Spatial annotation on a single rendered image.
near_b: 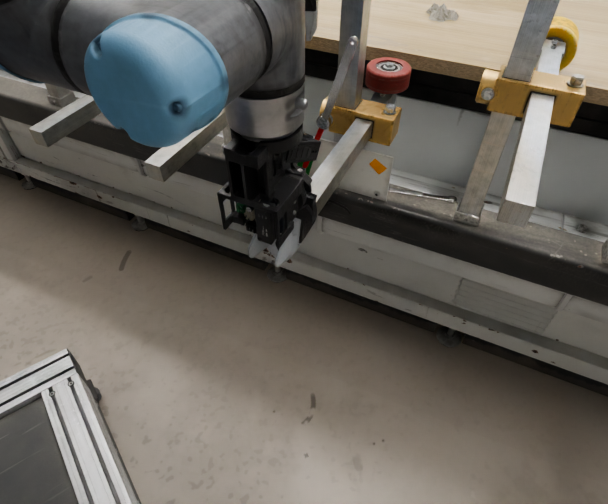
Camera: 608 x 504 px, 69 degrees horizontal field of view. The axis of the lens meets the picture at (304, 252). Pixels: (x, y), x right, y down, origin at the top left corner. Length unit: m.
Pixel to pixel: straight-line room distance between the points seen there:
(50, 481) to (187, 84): 1.05
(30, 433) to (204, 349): 0.52
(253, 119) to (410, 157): 0.71
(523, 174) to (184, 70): 0.39
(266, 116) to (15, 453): 1.05
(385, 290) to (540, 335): 0.45
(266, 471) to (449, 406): 0.56
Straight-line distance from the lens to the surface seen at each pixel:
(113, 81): 0.30
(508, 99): 0.73
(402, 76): 0.85
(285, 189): 0.47
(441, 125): 1.02
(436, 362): 1.50
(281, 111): 0.41
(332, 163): 0.68
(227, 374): 1.44
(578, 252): 0.90
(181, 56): 0.29
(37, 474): 1.24
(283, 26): 0.37
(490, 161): 0.79
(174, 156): 0.74
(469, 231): 0.86
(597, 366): 1.48
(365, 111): 0.80
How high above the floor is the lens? 1.25
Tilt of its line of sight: 46 degrees down
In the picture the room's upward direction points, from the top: straight up
